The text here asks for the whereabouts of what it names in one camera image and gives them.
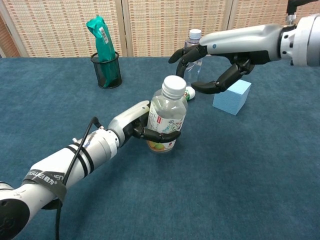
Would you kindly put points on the labelled tea drink bottle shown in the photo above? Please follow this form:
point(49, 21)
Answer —
point(170, 107)

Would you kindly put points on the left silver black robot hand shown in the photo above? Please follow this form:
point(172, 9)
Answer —
point(127, 117)

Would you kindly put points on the small white green object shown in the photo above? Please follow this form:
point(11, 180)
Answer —
point(190, 93)

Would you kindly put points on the blue carpet table cloth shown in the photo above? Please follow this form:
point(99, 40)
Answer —
point(225, 175)

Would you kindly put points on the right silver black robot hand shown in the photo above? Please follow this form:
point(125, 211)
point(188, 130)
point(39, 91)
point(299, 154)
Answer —
point(245, 40)

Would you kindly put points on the light blue foam cube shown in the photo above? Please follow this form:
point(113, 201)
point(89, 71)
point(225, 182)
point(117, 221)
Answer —
point(230, 102)

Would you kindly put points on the brown woven screen panel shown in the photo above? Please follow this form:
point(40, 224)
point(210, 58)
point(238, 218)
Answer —
point(7, 42)

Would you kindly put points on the bamboo folding screen panel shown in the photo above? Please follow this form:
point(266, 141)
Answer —
point(250, 12)
point(162, 25)
point(50, 25)

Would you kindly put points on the clear water bottle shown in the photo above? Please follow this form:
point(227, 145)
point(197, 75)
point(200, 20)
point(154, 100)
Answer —
point(195, 33)

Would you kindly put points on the green plastic packet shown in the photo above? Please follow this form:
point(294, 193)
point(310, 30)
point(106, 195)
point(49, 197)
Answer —
point(100, 42)

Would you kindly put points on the black mesh pen cup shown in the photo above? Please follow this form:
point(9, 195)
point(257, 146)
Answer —
point(100, 75)

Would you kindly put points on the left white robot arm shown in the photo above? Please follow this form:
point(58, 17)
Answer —
point(100, 145)

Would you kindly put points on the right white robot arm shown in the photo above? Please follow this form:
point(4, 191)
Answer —
point(307, 37)

